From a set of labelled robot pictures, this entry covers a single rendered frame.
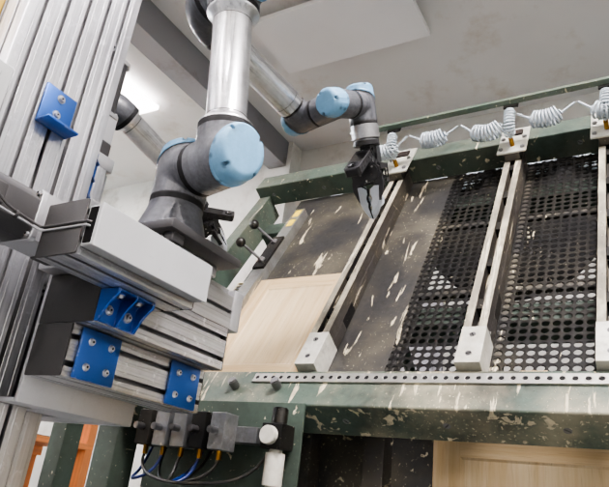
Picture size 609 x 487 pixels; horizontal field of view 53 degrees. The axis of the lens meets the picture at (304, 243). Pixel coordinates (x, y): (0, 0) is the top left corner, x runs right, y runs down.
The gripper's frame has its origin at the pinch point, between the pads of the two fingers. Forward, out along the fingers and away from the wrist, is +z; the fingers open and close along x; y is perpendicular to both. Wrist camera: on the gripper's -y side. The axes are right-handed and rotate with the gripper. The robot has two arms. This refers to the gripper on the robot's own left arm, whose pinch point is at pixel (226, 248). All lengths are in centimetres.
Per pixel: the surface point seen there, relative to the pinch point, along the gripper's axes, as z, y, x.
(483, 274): 5, -83, 57
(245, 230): 7.8, -1.1, -27.1
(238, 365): 10, -8, 58
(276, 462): 10, -23, 99
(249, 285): 8.2, -7.9, 18.0
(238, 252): 11.9, 2.7, -17.4
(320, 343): 5, -36, 66
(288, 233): 8.4, -21.2, -12.7
